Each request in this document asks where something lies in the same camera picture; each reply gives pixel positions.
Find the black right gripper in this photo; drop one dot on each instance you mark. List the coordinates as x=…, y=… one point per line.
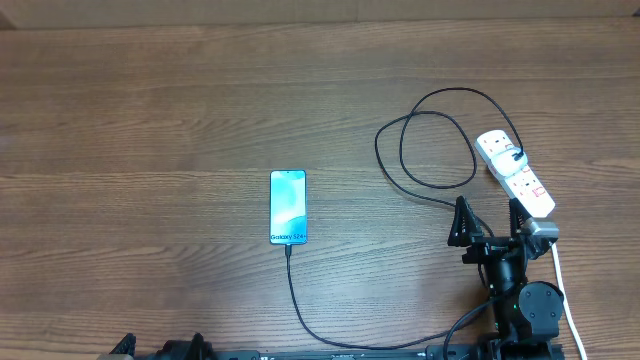
x=484, y=246

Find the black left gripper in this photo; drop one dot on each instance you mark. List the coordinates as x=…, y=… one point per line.
x=195, y=347

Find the Samsung Galaxy smartphone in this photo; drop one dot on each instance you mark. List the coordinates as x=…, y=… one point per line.
x=288, y=207

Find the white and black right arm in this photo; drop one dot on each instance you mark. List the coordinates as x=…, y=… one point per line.
x=526, y=314

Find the white charger adapter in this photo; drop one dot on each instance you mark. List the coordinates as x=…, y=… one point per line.
x=507, y=163

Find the white power strip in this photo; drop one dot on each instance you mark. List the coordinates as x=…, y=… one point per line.
x=524, y=185

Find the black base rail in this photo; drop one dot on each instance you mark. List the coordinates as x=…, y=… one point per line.
x=432, y=352

